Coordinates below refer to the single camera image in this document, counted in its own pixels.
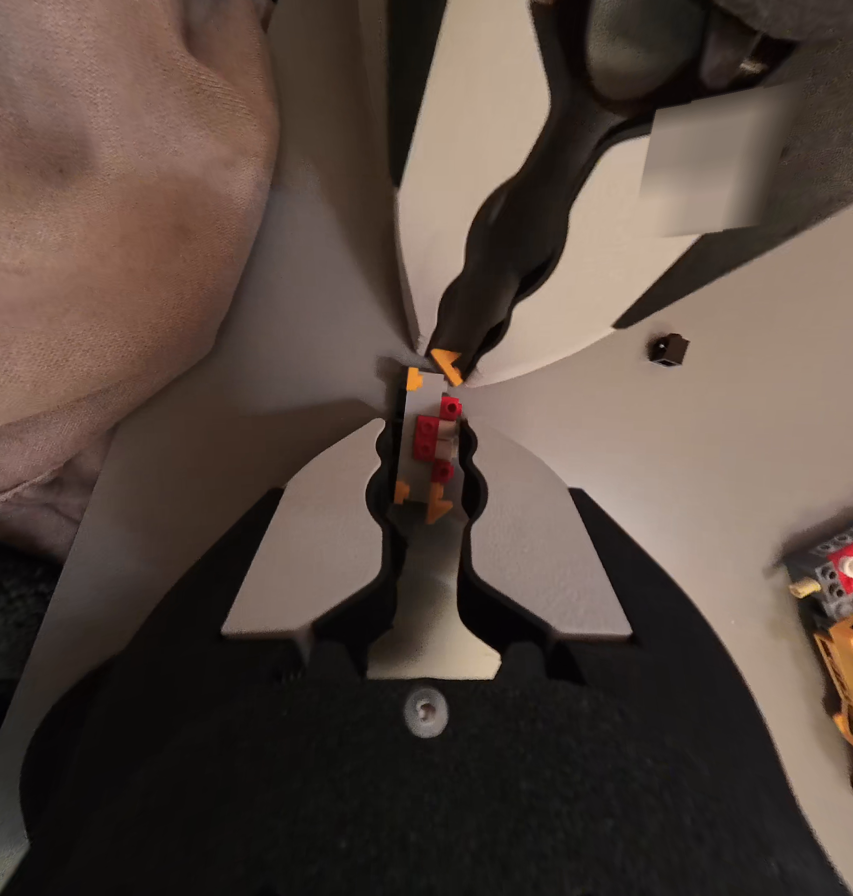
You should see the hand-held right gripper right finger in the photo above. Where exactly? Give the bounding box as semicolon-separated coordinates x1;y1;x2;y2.
456;419;635;665

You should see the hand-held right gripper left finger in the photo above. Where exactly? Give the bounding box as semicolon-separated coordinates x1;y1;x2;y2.
221;417;408;678

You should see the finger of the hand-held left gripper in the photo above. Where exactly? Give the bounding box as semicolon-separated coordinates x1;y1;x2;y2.
467;112;702;387
395;0;562;354

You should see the red white lego assembly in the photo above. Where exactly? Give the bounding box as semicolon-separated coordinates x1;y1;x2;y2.
392;365;467;526

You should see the orange lego piece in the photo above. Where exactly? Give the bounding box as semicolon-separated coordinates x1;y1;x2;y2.
426;346;467;388

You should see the yellow lego car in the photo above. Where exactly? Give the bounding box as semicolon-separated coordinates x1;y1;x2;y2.
776;517;853;806

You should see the person's black fleece jacket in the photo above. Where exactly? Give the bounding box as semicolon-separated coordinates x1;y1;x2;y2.
0;539;65;736

